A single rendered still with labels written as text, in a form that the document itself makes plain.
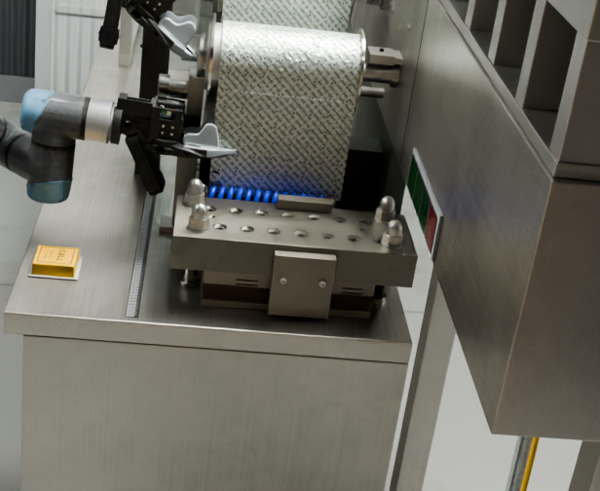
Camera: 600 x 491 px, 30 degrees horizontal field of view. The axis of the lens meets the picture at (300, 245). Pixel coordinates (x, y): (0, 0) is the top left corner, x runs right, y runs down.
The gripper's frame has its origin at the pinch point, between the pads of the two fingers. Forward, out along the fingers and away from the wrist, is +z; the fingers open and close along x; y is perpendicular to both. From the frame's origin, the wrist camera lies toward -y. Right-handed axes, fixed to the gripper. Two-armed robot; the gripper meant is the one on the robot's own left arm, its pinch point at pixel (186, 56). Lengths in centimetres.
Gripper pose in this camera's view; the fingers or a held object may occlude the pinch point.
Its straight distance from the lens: 199.0
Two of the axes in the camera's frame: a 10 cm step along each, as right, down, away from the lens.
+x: -0.5, -4.5, 8.9
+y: 7.3, -6.3, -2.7
